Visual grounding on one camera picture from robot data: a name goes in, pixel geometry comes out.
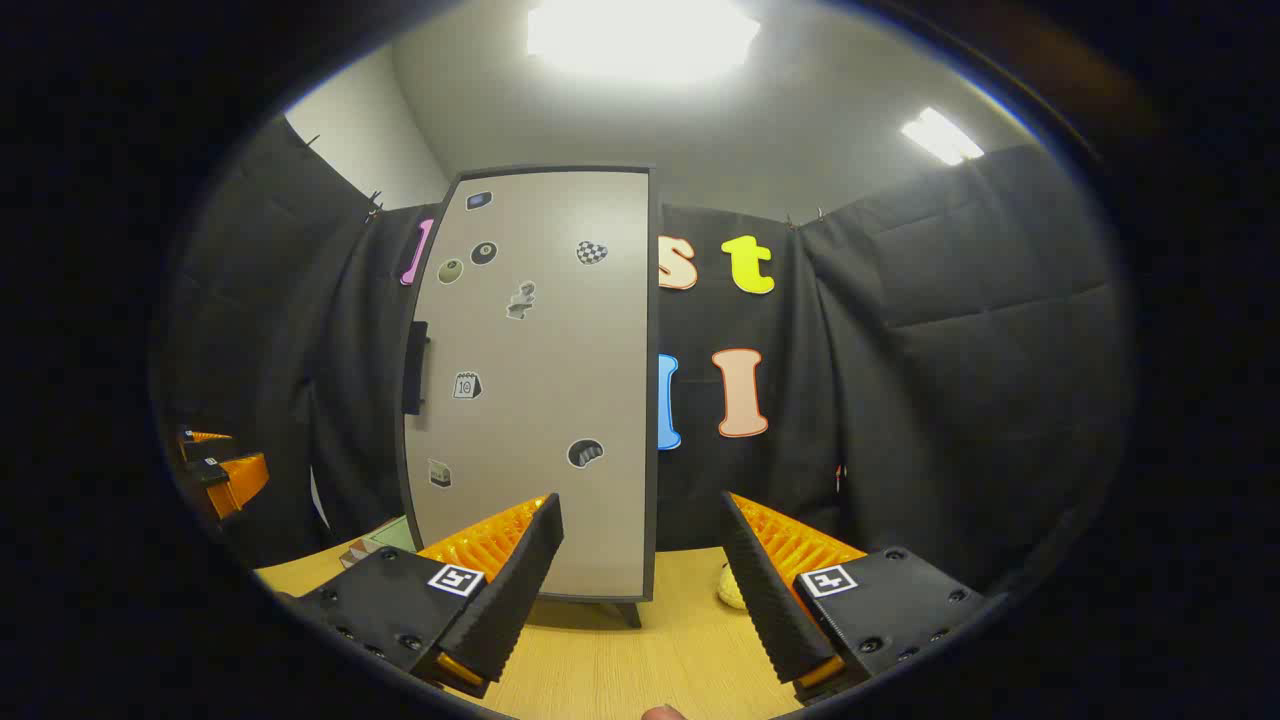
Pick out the green notebook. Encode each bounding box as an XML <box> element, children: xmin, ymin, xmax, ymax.
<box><xmin>362</xmin><ymin>515</ymin><xmax>419</xmax><ymax>556</ymax></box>

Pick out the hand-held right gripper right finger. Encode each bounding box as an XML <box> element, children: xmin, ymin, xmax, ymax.
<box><xmin>718</xmin><ymin>490</ymin><xmax>989</xmax><ymax>707</ymax></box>

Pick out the light grey cabinet door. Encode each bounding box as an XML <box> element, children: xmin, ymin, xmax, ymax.
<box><xmin>405</xmin><ymin>172</ymin><xmax>651</xmax><ymax>599</ymax></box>

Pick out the dark grey cabinet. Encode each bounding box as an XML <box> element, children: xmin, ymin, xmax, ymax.
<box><xmin>398</xmin><ymin>165</ymin><xmax>663</xmax><ymax>629</ymax></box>

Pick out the black backdrop cloth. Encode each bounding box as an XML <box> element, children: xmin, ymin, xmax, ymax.
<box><xmin>160</xmin><ymin>115</ymin><xmax>1131</xmax><ymax>601</ymax></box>

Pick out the small ceiling light panel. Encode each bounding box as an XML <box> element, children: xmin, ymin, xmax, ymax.
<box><xmin>902</xmin><ymin>107</ymin><xmax>985</xmax><ymax>166</ymax></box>

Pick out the black cabinet door handle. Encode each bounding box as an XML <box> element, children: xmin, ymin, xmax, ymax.
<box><xmin>403</xmin><ymin>322</ymin><xmax>431</xmax><ymax>416</ymax></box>

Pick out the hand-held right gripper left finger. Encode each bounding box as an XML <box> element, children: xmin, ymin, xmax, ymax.
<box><xmin>288</xmin><ymin>492</ymin><xmax>566</xmax><ymax>699</ymax></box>

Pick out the large ceiling light panel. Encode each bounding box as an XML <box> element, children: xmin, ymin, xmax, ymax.
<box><xmin>527</xmin><ymin>0</ymin><xmax>761</xmax><ymax>83</ymax></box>

